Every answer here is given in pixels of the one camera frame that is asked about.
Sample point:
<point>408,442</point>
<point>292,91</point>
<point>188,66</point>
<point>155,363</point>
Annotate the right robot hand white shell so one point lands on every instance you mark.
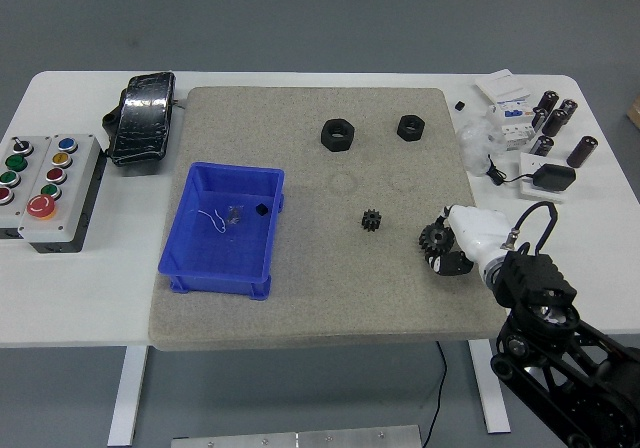
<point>477,230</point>

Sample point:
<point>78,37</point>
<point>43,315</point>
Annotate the large black gear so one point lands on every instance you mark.
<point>431,238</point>

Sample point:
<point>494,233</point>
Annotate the small black gear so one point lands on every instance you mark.
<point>370,219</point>

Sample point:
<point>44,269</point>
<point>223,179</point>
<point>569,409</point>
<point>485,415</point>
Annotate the large black hex nut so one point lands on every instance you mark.
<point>338,138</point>

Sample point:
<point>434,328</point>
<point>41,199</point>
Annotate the blue plastic box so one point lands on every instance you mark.
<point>215,260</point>

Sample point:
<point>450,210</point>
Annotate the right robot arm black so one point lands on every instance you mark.
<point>535,278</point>

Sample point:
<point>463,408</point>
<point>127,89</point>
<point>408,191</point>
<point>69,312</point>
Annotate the small black hex nut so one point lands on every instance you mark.
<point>410,130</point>

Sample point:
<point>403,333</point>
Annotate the brown cardboard box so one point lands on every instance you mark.
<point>635,113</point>

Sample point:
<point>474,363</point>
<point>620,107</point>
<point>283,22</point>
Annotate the grey button box emergency stop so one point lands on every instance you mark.
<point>75,178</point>

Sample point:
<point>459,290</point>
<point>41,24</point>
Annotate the grey button box with selector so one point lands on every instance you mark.
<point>30,178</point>

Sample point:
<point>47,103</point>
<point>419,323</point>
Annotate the clear plastic bag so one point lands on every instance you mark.
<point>475,145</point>

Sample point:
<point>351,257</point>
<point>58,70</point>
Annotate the white socket plate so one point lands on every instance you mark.
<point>530,163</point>

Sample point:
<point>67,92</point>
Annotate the black power adapter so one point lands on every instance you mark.
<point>552,177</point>

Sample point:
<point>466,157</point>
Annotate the white circuit breaker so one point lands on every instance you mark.
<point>515,130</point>

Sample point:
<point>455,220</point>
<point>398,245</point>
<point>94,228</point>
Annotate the dark brown capacitor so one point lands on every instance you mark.
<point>568,108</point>
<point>539,118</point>
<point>542,145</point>
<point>547,101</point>
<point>555,122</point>
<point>582,150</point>

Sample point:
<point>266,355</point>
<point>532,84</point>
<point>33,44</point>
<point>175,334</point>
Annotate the small black cube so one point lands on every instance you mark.
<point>261,210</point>
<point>459,104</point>

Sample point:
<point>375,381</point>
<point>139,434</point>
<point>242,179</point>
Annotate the white table leg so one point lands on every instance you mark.
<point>492,398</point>
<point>127,393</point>

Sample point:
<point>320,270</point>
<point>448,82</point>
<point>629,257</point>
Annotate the grey-brown mat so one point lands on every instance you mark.
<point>300,278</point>

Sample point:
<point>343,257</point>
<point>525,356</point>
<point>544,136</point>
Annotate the small bag of screws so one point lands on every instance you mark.
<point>234,216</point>

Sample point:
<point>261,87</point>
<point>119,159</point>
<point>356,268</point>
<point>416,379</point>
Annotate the black wrapped foot pedal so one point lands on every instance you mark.
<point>142,118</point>

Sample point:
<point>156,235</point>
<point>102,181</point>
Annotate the white flat switch box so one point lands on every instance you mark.
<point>502,85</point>

